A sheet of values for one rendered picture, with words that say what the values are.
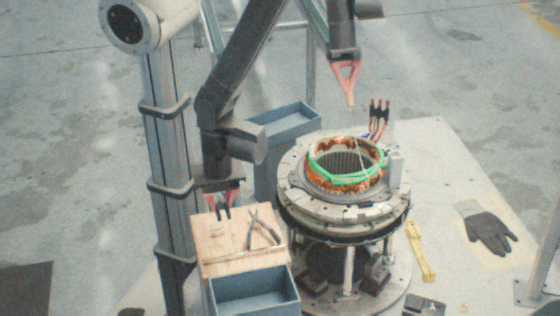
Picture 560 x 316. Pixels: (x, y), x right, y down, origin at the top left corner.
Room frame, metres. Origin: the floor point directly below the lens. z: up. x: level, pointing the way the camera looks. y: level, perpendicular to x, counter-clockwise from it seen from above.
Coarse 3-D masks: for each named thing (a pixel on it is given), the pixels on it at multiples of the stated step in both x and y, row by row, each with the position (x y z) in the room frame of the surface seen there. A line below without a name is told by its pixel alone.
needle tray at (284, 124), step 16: (272, 112) 1.55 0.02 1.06; (288, 112) 1.58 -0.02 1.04; (304, 112) 1.58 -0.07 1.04; (272, 128) 1.52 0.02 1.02; (288, 128) 1.46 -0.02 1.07; (304, 128) 1.49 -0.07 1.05; (320, 128) 1.52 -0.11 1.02; (272, 144) 1.43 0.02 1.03; (288, 144) 1.48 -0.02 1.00; (272, 160) 1.45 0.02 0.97; (256, 176) 1.49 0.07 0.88; (272, 176) 1.45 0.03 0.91; (256, 192) 1.49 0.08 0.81; (272, 192) 1.45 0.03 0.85
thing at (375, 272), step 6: (372, 258) 1.16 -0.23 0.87; (378, 258) 1.16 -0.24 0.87; (366, 264) 1.14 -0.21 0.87; (372, 264) 1.14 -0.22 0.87; (378, 264) 1.15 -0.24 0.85; (366, 270) 1.13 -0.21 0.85; (372, 270) 1.13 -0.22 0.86; (378, 270) 1.15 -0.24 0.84; (384, 270) 1.15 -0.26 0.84; (366, 276) 1.13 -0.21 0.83; (372, 276) 1.13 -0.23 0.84; (378, 276) 1.13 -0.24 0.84; (384, 276) 1.13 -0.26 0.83; (372, 282) 1.12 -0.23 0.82; (378, 282) 1.11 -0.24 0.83
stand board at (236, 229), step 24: (192, 216) 1.11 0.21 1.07; (240, 216) 1.11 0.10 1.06; (264, 216) 1.11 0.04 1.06; (216, 240) 1.03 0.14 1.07; (240, 240) 1.03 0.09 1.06; (264, 240) 1.03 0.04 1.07; (216, 264) 0.96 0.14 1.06; (240, 264) 0.96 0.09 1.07; (264, 264) 0.96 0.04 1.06; (288, 264) 0.97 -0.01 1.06
